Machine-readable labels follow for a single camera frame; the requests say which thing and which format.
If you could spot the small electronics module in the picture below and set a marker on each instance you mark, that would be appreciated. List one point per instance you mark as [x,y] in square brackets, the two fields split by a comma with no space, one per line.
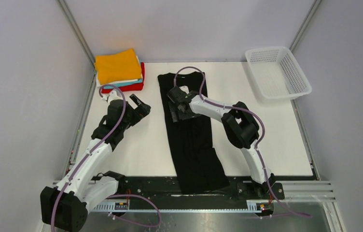
[265,207]
[121,206]

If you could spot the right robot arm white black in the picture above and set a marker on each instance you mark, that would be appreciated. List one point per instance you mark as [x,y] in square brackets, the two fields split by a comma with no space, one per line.
[244,130]

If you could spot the red folded t shirt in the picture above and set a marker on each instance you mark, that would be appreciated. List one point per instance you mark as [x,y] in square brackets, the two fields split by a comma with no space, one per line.
[137,86]

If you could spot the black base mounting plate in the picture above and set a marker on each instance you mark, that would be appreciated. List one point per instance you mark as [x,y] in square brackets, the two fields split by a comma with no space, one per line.
[165,193]

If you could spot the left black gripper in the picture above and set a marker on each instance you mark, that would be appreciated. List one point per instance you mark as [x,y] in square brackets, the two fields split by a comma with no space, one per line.
[141,110]

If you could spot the teal folded t shirt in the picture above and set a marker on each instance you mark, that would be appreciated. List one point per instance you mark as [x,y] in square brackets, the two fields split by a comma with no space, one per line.
[123,83]

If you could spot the white plastic basket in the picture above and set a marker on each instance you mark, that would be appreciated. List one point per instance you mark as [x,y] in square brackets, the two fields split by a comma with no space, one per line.
[276,74]

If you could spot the white folded t shirt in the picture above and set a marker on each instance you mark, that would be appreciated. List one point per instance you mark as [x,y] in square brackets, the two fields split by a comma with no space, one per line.
[120,71]

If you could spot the right small electronics module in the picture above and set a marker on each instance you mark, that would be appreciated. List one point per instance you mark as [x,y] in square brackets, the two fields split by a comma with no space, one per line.
[265,207]

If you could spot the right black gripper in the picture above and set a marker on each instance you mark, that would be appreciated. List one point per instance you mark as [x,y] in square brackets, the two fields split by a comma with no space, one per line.
[177,104]

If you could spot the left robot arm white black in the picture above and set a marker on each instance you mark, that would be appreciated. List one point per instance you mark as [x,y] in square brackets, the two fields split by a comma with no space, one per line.
[67,205]

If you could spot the left small electronics module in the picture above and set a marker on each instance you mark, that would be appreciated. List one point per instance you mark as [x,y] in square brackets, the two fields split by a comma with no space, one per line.
[121,206]

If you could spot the white slotted cable duct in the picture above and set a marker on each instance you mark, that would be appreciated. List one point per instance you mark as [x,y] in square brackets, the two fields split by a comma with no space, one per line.
[109,207]

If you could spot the black t shirt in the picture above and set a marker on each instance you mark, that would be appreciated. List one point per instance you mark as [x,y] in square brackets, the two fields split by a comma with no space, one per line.
[196,163]

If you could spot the orange folded t shirt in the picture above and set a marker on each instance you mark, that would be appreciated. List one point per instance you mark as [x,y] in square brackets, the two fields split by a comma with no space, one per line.
[123,66]

